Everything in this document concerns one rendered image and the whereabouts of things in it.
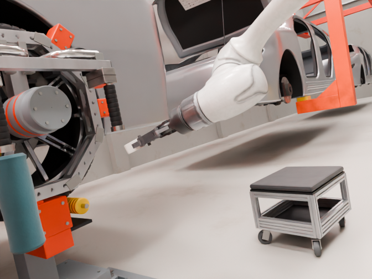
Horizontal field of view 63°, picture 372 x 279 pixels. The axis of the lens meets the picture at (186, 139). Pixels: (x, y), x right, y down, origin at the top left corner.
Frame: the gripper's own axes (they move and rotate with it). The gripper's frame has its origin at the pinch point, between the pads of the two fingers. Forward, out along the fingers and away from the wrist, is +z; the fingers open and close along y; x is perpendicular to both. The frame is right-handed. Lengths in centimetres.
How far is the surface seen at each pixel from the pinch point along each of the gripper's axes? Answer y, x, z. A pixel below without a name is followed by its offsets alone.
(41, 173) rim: -2.6, 6.7, 41.0
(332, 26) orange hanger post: 348, 29, -67
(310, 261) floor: 60, -82, -11
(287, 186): 70, -49, -14
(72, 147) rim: 11.7, 11.3, 37.3
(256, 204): 76, -54, 7
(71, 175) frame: 0.7, 1.3, 31.6
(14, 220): -26.8, -3.4, 25.1
